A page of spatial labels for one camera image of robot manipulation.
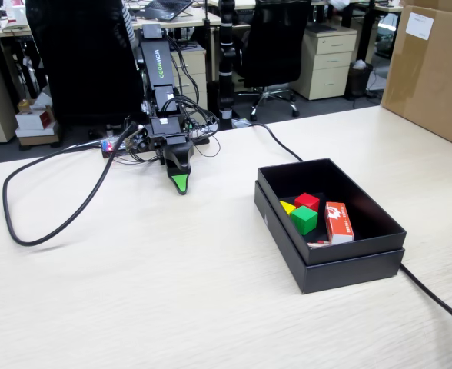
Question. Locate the flat brown cardboard tray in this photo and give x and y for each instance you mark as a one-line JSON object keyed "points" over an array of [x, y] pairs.
{"points": [[37, 139]]}

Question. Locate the yellow wooden cube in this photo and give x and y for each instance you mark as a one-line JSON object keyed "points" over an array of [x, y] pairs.
{"points": [[286, 207]]}

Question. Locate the white desk items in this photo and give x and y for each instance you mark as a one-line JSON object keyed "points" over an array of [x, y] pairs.
{"points": [[16, 13]]}

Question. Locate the green wooden cube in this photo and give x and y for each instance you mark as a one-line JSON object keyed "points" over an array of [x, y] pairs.
{"points": [[303, 221]]}

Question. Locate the open brown cardboard box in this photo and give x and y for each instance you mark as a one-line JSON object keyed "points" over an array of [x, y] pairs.
{"points": [[37, 103]]}

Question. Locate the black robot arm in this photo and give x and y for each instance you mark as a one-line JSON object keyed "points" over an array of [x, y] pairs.
{"points": [[156, 57]]}

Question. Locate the blue red controller board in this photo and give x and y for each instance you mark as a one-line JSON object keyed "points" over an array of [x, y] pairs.
{"points": [[108, 146]]}

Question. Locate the orange white matchbox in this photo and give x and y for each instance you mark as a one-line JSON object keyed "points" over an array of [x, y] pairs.
{"points": [[339, 227]]}

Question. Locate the black cardboard box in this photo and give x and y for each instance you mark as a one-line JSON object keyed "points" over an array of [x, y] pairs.
{"points": [[349, 180]]}

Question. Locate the black laptop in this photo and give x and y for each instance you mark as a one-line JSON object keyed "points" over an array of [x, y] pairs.
{"points": [[166, 8]]}

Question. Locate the black mesh office chair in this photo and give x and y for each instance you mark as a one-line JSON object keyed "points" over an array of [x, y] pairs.
{"points": [[84, 65]]}

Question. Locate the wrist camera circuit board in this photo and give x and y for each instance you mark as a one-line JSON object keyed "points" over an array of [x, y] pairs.
{"points": [[137, 139]]}

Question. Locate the small white red box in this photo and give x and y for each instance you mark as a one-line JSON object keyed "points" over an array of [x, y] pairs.
{"points": [[34, 120]]}

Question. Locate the black cardboard box lid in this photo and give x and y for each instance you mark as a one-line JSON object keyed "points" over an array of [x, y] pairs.
{"points": [[345, 274]]}

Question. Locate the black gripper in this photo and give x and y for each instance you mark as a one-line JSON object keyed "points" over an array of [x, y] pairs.
{"points": [[166, 132]]}

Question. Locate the large brown cardboard box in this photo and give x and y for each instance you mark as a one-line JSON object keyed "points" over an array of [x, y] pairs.
{"points": [[433, 84]]}

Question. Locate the black pole white bands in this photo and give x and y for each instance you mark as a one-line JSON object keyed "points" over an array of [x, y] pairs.
{"points": [[226, 57]]}

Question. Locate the person in striped shirt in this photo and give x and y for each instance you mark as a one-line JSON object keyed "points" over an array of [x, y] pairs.
{"points": [[128, 19]]}

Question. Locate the red wooden cube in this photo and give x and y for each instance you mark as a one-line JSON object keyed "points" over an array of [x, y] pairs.
{"points": [[306, 200]]}

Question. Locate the black trash bin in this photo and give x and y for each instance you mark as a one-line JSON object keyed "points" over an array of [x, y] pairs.
{"points": [[358, 80]]}

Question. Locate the white paper label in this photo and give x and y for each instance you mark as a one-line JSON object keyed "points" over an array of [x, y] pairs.
{"points": [[419, 26]]}

